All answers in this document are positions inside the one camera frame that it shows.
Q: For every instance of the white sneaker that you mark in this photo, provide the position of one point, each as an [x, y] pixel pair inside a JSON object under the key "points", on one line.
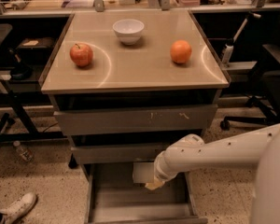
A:
{"points": [[19, 208]]}

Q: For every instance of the black joystick device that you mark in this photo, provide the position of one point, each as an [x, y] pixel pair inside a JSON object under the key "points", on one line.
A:
{"points": [[20, 71]]}

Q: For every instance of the black box with label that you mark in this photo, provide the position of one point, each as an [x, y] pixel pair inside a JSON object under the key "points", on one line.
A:
{"points": [[36, 46]]}

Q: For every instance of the white bowl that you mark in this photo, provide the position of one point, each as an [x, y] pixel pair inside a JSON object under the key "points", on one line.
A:
{"points": [[128, 31]]}

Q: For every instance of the grey drawer cabinet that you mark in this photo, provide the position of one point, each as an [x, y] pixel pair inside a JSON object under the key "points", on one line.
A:
{"points": [[131, 76]]}

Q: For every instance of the bottom grey open drawer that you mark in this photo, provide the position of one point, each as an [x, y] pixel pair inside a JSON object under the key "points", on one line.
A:
{"points": [[113, 198]]}

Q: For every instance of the black office chair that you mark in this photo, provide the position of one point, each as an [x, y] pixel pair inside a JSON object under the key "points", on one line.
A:
{"points": [[265, 79]]}

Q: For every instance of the middle grey drawer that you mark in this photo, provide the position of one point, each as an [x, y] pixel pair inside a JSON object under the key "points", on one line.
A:
{"points": [[118, 153]]}

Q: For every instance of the plastic water bottle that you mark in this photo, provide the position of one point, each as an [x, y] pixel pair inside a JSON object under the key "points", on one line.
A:
{"points": [[24, 152]]}

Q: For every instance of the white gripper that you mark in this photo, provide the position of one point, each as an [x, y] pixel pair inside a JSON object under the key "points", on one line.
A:
{"points": [[159, 174]]}

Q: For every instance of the top grey drawer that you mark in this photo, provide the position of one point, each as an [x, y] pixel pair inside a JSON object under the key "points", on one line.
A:
{"points": [[136, 120]]}

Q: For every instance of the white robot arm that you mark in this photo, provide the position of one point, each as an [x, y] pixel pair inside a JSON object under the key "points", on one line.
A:
{"points": [[259, 148]]}

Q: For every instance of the orange fruit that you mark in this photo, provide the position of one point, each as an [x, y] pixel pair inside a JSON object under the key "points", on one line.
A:
{"points": [[180, 51]]}

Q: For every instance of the red apple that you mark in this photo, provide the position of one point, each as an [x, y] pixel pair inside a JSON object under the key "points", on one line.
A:
{"points": [[81, 54]]}

